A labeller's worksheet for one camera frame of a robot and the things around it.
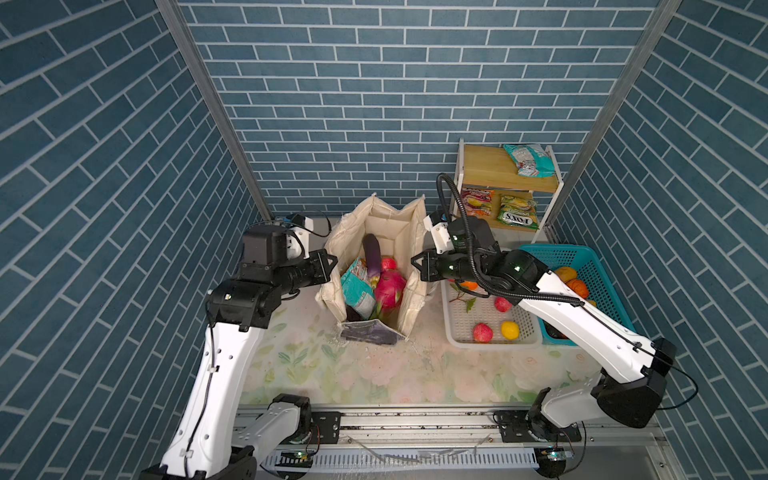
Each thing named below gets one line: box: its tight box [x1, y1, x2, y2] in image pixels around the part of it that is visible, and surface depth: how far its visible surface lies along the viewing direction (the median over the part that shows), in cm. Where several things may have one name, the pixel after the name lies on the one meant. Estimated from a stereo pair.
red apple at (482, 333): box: [472, 322, 493, 343], surface depth 86 cm
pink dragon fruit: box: [371, 270, 407, 320], surface depth 80 cm
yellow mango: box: [555, 266, 577, 283], surface depth 101 cm
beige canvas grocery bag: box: [315, 193, 427, 345], surface depth 69 cm
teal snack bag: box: [503, 143, 555, 178], surface depth 89 cm
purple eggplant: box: [362, 233, 382, 290], surface depth 88 cm
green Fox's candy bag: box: [497, 194, 539, 230], surface depth 101 cm
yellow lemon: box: [501, 320, 519, 340], surface depth 88 cm
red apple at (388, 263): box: [381, 257, 397, 270], surface depth 88 cm
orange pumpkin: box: [565, 279, 589, 299], surface depth 97 cm
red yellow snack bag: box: [461, 188, 494, 216], surface depth 103 cm
